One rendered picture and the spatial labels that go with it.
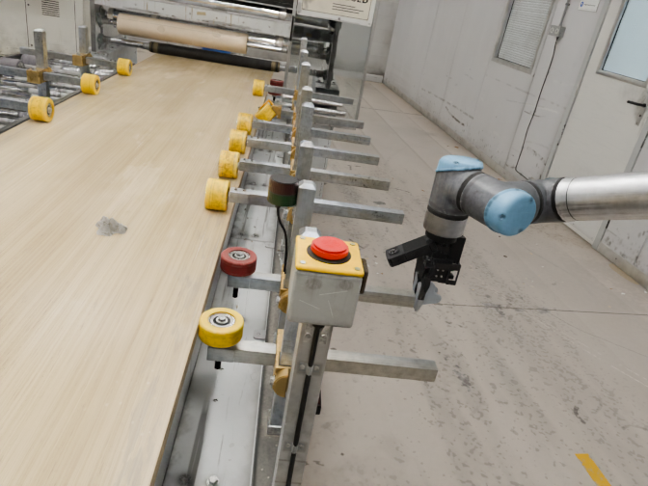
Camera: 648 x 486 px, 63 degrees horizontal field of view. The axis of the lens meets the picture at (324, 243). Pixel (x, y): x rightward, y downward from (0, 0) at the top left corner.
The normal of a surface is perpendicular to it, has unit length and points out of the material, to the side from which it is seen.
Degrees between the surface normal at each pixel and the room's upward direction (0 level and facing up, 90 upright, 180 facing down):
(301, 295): 90
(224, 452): 0
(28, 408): 0
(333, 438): 0
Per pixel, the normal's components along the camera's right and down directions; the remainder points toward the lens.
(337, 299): 0.04, 0.45
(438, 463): 0.16, -0.89
